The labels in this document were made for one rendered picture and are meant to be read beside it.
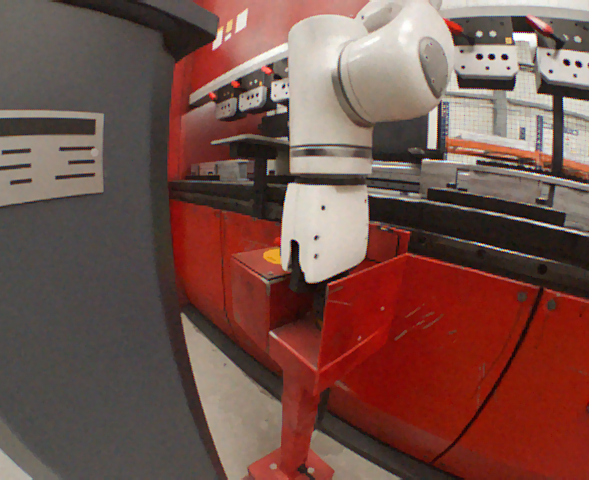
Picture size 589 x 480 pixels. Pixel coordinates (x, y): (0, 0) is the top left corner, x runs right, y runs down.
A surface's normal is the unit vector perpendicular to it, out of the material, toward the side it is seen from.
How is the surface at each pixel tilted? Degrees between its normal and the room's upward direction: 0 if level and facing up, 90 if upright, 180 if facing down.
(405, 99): 144
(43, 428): 90
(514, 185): 90
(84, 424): 90
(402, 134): 90
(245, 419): 0
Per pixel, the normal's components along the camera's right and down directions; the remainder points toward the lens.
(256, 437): 0.05, -0.97
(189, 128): 0.74, 0.21
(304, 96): -0.69, 0.24
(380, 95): -0.58, 0.79
